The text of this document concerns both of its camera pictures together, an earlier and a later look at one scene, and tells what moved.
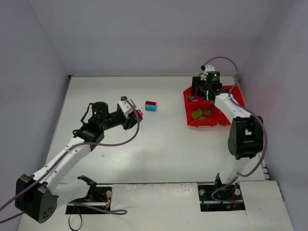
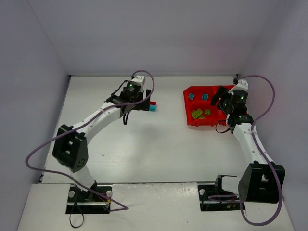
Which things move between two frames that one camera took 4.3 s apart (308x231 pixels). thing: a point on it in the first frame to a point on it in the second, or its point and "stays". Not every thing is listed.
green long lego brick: x=195 y=114 stays
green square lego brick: x=201 y=117 stays
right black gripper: x=197 y=84 to x=221 y=96
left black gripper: x=131 y=121 to x=146 y=101
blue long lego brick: x=150 y=108 stays
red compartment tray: x=202 y=112 stays
